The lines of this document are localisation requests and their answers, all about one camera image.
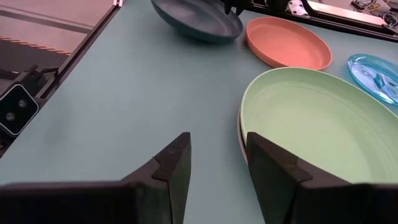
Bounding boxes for silver metal bracket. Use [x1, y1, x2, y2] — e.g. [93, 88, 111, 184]
[287, 0, 309, 16]

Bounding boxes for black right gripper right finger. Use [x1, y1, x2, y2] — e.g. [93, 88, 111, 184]
[245, 131, 352, 224]

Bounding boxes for black table-level camera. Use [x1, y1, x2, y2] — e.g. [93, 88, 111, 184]
[0, 83, 40, 137]

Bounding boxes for clear blue glass plate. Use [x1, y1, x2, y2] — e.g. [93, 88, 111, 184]
[347, 53, 398, 106]

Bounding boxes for black camera cable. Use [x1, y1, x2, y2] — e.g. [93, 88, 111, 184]
[18, 63, 60, 94]

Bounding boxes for orange plastic plate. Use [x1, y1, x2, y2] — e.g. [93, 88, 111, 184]
[245, 16, 333, 71]

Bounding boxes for black table frame rail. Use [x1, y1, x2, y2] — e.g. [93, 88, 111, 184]
[0, 0, 125, 158]
[245, 0, 398, 43]

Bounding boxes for light green plastic plate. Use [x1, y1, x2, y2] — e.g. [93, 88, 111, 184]
[239, 67, 398, 185]

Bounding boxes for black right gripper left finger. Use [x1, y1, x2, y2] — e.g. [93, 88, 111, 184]
[120, 131, 192, 224]

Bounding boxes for beige plastic plate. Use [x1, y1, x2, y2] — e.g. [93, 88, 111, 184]
[237, 108, 248, 164]

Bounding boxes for dark blue plastic plate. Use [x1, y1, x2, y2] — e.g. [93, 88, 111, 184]
[150, 0, 244, 44]

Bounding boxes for tangled floor cables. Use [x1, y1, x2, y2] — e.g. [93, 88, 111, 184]
[350, 0, 398, 27]

